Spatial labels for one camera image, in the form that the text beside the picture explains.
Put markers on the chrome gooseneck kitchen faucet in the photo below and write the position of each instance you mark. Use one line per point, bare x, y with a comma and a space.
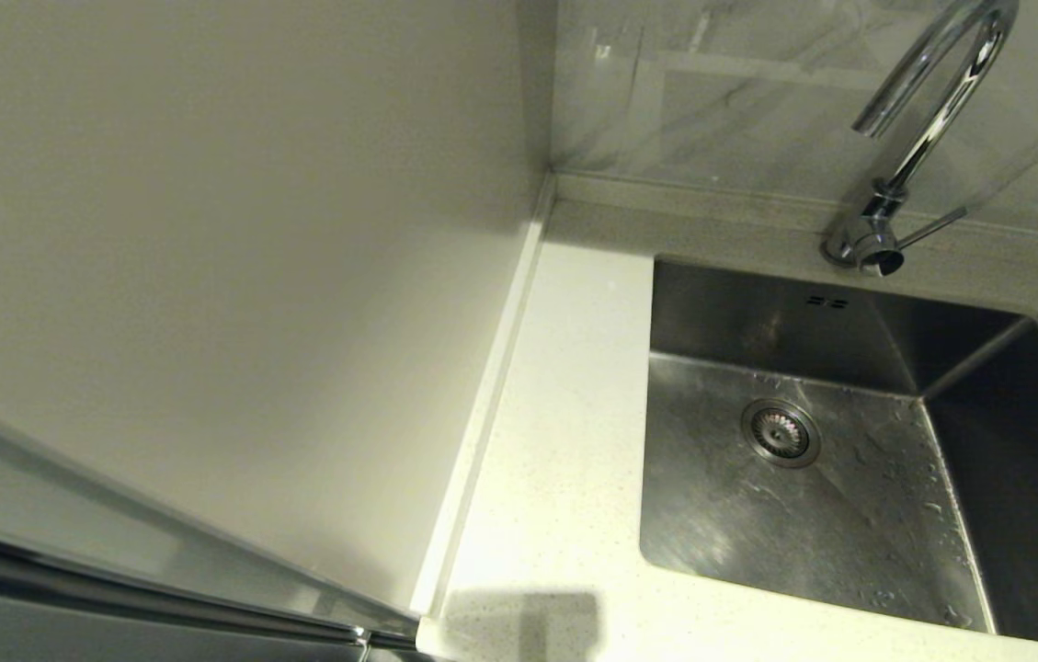
877, 225

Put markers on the stainless steel appliance front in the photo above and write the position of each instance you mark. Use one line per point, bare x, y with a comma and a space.
40, 496

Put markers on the beige cabinet side panel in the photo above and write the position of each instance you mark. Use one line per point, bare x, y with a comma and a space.
206, 230

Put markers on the round metal drain strainer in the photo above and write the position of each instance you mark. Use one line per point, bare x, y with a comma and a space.
781, 432

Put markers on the stainless steel sink basin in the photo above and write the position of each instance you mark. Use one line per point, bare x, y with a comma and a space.
804, 515

